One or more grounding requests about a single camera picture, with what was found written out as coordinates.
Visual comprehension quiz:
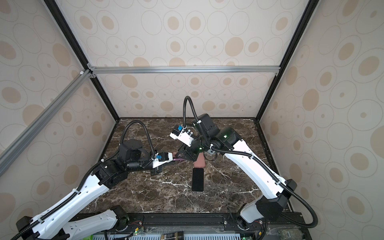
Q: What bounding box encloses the pink phone case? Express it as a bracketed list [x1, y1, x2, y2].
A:
[194, 153, 206, 169]

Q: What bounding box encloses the phone with black screen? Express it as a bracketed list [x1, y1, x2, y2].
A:
[192, 168, 204, 192]

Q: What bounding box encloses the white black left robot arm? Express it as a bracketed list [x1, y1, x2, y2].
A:
[14, 139, 173, 240]

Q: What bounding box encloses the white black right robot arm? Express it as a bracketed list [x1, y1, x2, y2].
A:
[170, 114, 297, 224]

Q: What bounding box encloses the dark bottle at front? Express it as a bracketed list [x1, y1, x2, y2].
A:
[160, 231, 184, 240]

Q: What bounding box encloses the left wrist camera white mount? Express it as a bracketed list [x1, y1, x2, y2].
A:
[152, 152, 173, 169]

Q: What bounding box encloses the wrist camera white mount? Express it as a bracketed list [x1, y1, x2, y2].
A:
[170, 125, 194, 147]
[152, 152, 173, 169]

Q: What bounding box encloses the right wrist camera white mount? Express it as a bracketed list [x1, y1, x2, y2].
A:
[170, 125, 194, 147]

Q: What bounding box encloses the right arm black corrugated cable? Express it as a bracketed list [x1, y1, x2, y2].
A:
[182, 95, 319, 229]

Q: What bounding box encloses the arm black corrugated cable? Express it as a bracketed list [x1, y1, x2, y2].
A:
[182, 95, 319, 229]
[10, 119, 157, 240]

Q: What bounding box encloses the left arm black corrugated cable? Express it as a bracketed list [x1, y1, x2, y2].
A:
[10, 119, 157, 240]

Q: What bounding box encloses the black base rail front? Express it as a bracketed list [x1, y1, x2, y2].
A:
[59, 212, 313, 240]

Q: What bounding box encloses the horizontal aluminium rail back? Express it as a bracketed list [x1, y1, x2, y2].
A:
[90, 66, 280, 74]

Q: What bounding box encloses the diagonal aluminium rail left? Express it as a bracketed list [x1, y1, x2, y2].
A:
[1, 70, 91, 175]

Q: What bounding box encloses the black corner frame post left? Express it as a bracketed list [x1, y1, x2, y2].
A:
[44, 0, 120, 122]

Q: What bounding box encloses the black corner frame post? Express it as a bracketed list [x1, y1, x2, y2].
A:
[44, 0, 120, 122]
[255, 0, 320, 123]

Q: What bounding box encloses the black corner frame post right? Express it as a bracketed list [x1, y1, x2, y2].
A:
[255, 0, 320, 123]

